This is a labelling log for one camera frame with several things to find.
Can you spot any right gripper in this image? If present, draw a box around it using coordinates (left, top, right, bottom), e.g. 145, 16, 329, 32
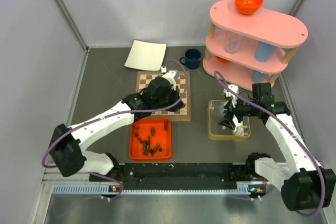
218, 93, 259, 129

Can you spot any white square plate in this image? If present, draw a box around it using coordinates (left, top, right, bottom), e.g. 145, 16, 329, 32
124, 40, 167, 71

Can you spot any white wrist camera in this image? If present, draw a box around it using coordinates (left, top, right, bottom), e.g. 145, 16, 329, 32
223, 84, 239, 107
161, 66, 181, 90

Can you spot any pink three-tier shelf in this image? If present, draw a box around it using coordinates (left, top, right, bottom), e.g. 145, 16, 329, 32
203, 0, 308, 90

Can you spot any dark long chess piece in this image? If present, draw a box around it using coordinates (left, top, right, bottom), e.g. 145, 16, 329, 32
142, 141, 148, 155

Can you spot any dark blue enamel mug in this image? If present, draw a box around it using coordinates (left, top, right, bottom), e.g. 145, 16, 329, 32
180, 48, 202, 70

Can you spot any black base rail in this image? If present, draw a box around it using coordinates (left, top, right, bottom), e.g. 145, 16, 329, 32
89, 163, 278, 189

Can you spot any light blue plastic cup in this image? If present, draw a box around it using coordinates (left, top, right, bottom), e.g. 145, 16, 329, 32
255, 41, 277, 62

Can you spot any orange plastic bowl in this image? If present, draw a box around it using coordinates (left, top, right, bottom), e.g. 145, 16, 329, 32
235, 0, 264, 15

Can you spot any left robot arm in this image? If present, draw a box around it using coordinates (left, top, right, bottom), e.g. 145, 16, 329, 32
48, 71, 184, 180

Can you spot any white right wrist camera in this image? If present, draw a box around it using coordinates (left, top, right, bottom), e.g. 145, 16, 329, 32
223, 84, 239, 107

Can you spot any dark rook chess piece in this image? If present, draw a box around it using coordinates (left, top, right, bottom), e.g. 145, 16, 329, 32
150, 127, 155, 136

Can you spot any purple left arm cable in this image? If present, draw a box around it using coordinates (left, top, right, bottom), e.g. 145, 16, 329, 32
41, 59, 190, 168

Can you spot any wooden chess board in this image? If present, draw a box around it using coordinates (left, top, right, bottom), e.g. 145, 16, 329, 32
135, 71, 192, 121

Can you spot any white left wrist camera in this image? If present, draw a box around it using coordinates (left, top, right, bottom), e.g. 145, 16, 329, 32
161, 66, 181, 90

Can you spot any orange plastic tray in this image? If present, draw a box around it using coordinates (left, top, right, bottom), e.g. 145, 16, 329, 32
129, 119, 173, 161

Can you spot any clear plastic cup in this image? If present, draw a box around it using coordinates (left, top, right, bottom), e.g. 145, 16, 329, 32
224, 31, 243, 54

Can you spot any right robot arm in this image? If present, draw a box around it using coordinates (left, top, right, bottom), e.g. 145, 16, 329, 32
221, 81, 335, 214

